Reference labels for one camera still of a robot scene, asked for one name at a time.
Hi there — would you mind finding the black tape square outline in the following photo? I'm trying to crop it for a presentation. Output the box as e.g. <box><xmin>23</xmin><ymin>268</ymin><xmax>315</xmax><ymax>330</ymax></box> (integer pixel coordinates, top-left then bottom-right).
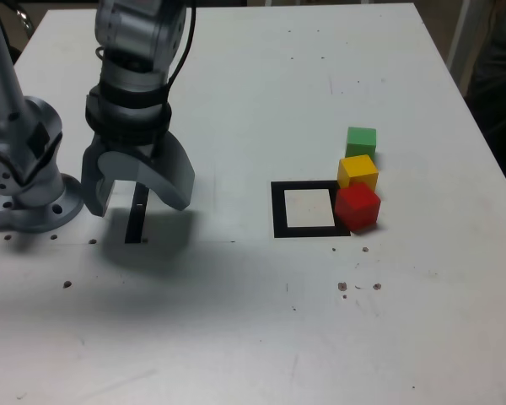
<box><xmin>271</xmin><ymin>180</ymin><xmax>352</xmax><ymax>240</ymax></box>

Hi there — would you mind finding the person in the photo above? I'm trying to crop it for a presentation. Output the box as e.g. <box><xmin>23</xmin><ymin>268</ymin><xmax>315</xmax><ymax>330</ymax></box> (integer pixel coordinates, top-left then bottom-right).
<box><xmin>467</xmin><ymin>0</ymin><xmax>506</xmax><ymax>178</ymax></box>

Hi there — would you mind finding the red cube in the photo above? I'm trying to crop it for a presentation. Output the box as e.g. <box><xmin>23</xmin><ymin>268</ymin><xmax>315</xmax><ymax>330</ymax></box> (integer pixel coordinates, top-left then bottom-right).
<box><xmin>334</xmin><ymin>181</ymin><xmax>382</xmax><ymax>232</ymax></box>

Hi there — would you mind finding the black tape strip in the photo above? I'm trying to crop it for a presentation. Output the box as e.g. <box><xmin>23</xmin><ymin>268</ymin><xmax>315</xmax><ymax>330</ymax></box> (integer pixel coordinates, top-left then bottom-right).
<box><xmin>124</xmin><ymin>183</ymin><xmax>150</xmax><ymax>245</ymax></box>

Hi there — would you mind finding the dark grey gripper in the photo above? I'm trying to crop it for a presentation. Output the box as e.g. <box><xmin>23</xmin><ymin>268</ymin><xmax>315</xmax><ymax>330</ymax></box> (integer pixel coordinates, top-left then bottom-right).
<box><xmin>80</xmin><ymin>132</ymin><xmax>196</xmax><ymax>219</ymax></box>

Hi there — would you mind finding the green cube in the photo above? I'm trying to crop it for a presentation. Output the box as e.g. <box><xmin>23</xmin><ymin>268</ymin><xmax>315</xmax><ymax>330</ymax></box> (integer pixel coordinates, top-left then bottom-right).
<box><xmin>345</xmin><ymin>126</ymin><xmax>378</xmax><ymax>159</ymax></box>

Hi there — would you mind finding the yellow cube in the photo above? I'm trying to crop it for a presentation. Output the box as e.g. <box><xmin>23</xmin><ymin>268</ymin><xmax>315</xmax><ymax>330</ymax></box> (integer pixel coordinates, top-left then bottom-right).
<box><xmin>336</xmin><ymin>154</ymin><xmax>380</xmax><ymax>192</ymax></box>

